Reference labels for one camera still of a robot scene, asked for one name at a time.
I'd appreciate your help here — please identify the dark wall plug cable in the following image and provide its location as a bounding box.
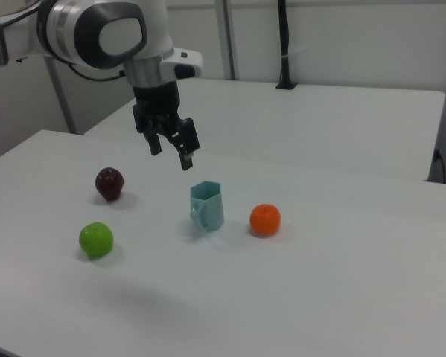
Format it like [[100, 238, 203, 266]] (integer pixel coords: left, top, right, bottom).
[[433, 147, 446, 184]]

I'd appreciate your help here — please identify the teal hexagonal mug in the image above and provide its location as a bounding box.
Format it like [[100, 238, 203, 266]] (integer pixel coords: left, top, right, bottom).
[[189, 181, 226, 232]]

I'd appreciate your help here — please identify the grey metal partition post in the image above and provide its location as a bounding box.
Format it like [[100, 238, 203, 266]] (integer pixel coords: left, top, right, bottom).
[[45, 55, 77, 135]]

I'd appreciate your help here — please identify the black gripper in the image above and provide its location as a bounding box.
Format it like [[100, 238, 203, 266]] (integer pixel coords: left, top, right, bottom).
[[132, 82, 202, 173]]

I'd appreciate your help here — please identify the green apple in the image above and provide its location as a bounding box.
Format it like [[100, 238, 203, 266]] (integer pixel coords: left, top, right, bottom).
[[78, 222, 115, 258]]

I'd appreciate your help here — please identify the white background table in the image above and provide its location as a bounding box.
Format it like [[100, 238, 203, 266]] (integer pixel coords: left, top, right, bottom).
[[83, 77, 446, 182]]

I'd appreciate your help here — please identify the orange mandarin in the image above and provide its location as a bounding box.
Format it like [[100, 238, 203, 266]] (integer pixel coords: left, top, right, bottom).
[[249, 203, 282, 237]]

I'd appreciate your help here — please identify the black pole with base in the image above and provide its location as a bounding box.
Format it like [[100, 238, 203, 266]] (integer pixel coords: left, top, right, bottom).
[[275, 0, 299, 91]]

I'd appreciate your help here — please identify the dark red apple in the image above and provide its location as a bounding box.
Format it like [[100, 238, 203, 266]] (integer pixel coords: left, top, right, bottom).
[[95, 167, 125, 202]]

